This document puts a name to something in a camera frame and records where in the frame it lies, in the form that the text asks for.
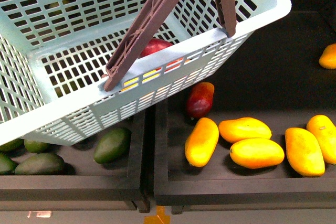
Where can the yellow lemon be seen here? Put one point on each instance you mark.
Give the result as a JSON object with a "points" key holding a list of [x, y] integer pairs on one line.
{"points": [[135, 82]]}

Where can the red mango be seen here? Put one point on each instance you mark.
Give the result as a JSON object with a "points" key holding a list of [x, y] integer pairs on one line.
{"points": [[155, 45], [200, 100]]}

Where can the brown basket handle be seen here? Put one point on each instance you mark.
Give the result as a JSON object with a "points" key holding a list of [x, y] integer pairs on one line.
{"points": [[145, 25]]}

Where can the light blue plastic basket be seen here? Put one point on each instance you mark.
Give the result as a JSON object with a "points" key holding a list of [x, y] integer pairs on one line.
{"points": [[54, 55]]}

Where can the red mango on tray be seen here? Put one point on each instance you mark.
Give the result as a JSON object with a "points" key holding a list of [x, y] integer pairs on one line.
{"points": [[200, 100]]}

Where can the yellow mango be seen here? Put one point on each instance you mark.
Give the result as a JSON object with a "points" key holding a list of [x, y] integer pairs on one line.
{"points": [[239, 129], [201, 143], [327, 59], [323, 129], [304, 153], [255, 153]]}

